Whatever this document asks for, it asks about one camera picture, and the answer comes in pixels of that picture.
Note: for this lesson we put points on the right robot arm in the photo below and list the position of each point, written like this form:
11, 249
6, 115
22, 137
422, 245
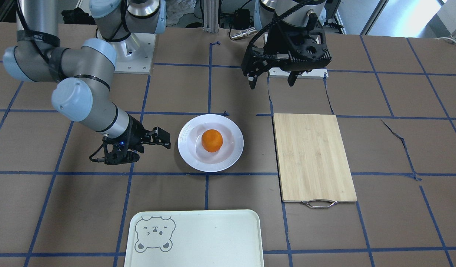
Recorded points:
84, 75

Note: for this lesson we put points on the orange fruit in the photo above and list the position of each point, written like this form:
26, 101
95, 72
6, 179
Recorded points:
212, 140

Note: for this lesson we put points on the cream bear tray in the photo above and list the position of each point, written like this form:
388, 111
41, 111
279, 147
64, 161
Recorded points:
222, 238

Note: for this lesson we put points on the bamboo cutting board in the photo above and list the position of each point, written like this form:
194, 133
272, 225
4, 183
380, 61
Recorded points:
311, 158

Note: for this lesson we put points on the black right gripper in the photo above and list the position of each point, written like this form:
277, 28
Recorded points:
134, 132

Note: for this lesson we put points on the white ceramic plate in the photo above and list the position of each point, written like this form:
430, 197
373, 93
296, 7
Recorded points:
190, 143

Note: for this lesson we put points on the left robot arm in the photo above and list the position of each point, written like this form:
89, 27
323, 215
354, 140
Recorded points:
297, 13

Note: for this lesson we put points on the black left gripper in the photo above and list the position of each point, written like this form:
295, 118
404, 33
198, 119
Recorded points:
276, 43

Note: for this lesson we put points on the aluminium frame post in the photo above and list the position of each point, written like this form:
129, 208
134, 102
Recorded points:
211, 10

